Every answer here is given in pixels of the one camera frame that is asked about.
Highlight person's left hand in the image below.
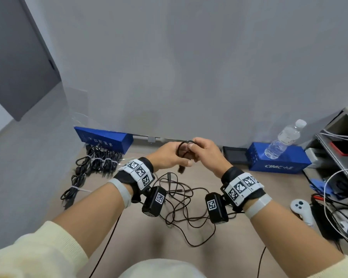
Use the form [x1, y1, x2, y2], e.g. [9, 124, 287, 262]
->
[146, 141, 193, 173]

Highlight person's right hand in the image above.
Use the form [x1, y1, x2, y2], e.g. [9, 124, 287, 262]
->
[188, 137, 233, 179]

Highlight black cable with two-pin plug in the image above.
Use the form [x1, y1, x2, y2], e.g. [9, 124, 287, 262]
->
[176, 139, 198, 175]

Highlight pile of black cables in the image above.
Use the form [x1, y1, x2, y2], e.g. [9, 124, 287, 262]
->
[155, 170, 239, 248]

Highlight thin black power cable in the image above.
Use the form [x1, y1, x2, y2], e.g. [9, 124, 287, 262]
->
[107, 151, 123, 175]

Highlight thick black power cable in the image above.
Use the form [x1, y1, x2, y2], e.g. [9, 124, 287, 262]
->
[86, 144, 101, 175]

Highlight black cable with round plug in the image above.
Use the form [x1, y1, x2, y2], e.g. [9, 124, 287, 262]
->
[75, 155, 92, 177]

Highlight black charger cable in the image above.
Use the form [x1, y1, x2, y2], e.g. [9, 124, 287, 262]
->
[61, 173, 88, 210]

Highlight person's left forearm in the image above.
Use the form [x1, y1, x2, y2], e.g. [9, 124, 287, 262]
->
[0, 182, 126, 278]

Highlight person's right forearm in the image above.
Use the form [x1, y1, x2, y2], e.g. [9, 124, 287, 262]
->
[251, 205, 348, 278]

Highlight person's cream sweater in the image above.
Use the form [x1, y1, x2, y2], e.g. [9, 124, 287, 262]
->
[125, 258, 206, 278]

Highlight small black screen device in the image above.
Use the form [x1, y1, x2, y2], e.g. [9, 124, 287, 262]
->
[222, 146, 249, 165]

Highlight grey left wristband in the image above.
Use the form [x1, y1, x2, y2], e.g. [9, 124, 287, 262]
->
[107, 178, 133, 209]

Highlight grey wristband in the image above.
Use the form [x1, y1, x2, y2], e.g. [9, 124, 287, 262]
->
[244, 194, 273, 220]
[107, 178, 133, 209]

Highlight blue triangular box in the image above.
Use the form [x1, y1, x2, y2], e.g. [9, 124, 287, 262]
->
[74, 126, 134, 155]

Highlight grey right wristband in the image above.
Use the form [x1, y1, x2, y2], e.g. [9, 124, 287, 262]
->
[244, 194, 273, 220]

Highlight clear plastic water bottle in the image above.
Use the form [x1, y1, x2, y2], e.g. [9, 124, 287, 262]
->
[264, 119, 307, 160]

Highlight light wooden table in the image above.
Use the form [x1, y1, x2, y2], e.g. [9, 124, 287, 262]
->
[43, 141, 348, 278]

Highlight blue rectangular box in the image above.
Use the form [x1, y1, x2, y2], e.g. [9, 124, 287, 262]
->
[246, 142, 312, 174]

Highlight white game controller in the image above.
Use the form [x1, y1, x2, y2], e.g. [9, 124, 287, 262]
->
[290, 198, 316, 228]

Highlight blue plastic item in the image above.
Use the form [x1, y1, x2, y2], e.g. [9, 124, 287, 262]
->
[310, 178, 337, 197]

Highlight black power adapter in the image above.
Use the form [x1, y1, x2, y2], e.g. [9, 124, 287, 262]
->
[310, 197, 343, 241]

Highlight red phone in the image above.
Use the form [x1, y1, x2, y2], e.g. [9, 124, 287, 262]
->
[329, 141, 348, 156]

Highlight grey door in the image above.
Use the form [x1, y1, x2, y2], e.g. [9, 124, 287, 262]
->
[0, 0, 61, 122]

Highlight left wrist marker strap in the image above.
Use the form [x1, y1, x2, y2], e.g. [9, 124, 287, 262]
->
[113, 158, 156, 203]

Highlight wrist marker strap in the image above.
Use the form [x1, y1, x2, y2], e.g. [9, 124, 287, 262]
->
[113, 158, 156, 203]
[220, 167, 266, 213]

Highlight right wrist marker strap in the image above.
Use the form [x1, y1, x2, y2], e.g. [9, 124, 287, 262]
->
[220, 167, 266, 213]

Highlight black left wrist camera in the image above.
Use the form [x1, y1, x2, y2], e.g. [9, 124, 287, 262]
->
[141, 186, 167, 217]

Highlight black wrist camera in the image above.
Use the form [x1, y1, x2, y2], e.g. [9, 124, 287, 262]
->
[205, 193, 230, 225]
[141, 186, 167, 217]

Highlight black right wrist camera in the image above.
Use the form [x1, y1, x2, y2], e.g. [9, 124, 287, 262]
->
[205, 193, 230, 225]

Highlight black left camera cable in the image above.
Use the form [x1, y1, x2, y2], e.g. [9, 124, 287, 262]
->
[90, 212, 122, 278]

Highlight black camera cable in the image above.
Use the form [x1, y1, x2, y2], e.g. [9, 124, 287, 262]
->
[90, 212, 122, 278]
[256, 246, 267, 278]

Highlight black right camera cable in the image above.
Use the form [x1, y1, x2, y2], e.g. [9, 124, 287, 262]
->
[256, 246, 267, 278]

